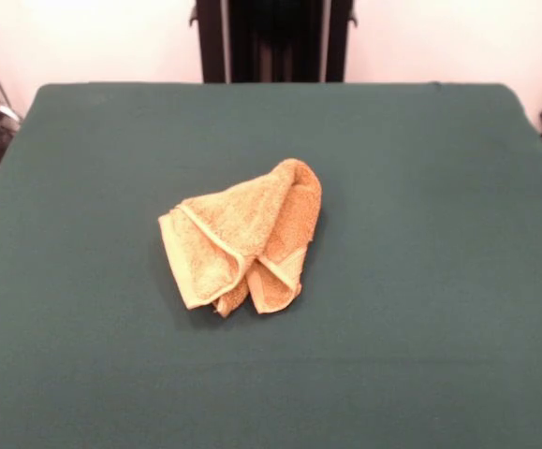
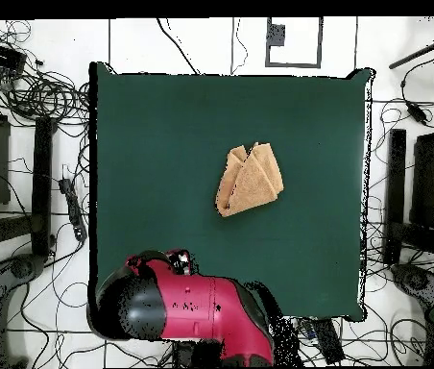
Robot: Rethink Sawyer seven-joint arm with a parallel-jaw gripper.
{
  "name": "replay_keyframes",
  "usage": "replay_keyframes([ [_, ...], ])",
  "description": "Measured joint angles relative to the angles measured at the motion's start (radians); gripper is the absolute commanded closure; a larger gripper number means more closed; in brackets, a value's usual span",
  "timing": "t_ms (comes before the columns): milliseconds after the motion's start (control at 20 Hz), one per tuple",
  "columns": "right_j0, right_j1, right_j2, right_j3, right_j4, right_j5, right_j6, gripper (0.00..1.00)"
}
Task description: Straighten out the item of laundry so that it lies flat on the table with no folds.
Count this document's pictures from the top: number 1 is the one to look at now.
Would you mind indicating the dark green table cloth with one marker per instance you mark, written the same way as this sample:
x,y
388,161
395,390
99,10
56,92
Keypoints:
x,y
111,234

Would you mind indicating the orange terry towel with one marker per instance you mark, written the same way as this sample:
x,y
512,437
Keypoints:
x,y
224,224

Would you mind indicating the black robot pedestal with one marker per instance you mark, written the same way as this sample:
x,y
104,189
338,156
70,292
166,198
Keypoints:
x,y
214,47

